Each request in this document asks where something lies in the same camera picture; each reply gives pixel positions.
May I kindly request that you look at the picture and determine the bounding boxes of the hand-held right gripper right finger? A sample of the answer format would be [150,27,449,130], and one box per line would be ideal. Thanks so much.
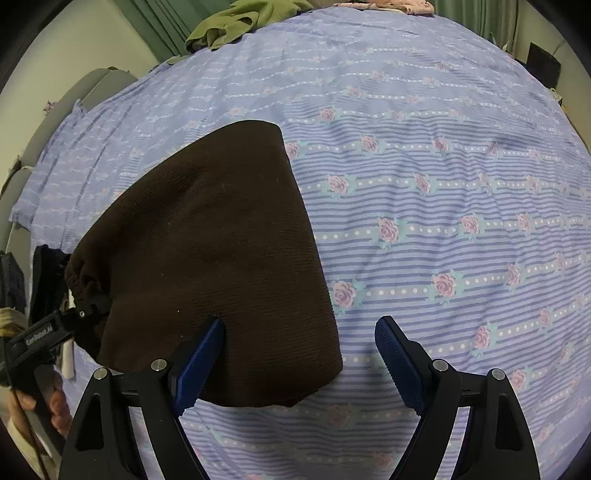
[375,315,542,480]

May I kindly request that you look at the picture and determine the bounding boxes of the green garment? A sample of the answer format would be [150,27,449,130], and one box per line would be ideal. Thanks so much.
[185,0,315,51]

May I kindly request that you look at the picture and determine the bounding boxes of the grey padded headboard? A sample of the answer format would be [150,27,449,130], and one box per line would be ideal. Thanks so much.
[0,68,139,252]

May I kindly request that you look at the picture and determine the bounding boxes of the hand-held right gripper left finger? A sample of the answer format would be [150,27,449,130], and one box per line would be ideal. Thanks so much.
[58,316,225,480]

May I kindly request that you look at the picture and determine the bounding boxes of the blue floral pillow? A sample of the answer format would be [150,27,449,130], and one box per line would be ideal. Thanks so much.
[9,99,95,229]

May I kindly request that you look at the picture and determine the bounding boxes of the white folded garment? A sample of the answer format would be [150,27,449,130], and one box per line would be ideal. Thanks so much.
[59,295,78,380]

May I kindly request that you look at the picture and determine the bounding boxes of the pink patterned garment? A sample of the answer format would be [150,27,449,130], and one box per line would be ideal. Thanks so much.
[332,0,435,17]

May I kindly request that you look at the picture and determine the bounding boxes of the blue floral bed sheet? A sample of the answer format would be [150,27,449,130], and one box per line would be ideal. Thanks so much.
[9,2,591,480]

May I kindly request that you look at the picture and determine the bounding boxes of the black folded garment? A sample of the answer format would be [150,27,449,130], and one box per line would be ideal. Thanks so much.
[30,244,73,324]

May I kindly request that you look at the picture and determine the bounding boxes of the person's left hand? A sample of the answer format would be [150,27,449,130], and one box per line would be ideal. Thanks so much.
[47,385,73,435]

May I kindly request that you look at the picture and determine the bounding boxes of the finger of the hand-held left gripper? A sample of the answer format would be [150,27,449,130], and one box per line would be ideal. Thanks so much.
[69,295,112,325]

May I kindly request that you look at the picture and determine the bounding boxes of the dark brown pants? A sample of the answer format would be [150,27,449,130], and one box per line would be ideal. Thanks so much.
[64,120,343,409]

